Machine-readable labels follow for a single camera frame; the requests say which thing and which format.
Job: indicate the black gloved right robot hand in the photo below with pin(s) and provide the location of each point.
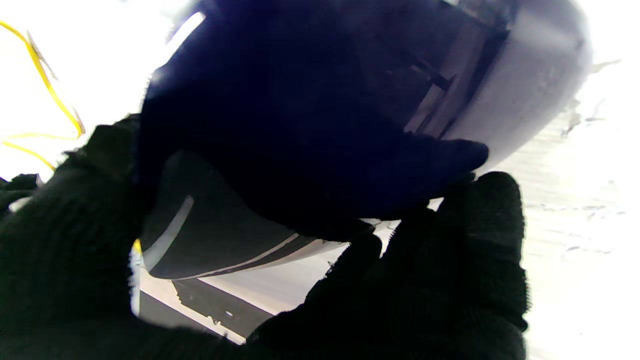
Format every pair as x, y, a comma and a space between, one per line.
20, 187

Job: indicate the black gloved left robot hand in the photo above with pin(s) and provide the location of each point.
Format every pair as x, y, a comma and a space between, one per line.
65, 260

